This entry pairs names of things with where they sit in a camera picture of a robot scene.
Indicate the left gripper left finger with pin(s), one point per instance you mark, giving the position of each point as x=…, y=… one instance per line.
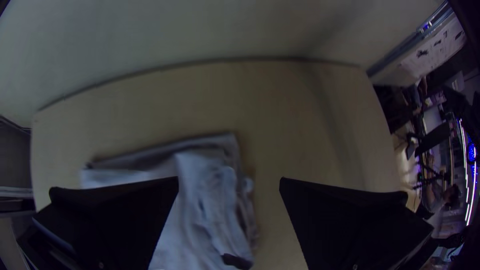
x=112, y=221

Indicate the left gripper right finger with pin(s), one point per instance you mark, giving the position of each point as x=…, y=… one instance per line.
x=348, y=225

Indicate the light grey t-shirt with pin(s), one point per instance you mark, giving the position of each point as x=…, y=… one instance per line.
x=210, y=195

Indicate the white printed wall poster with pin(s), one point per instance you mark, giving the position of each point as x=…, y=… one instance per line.
x=442, y=52

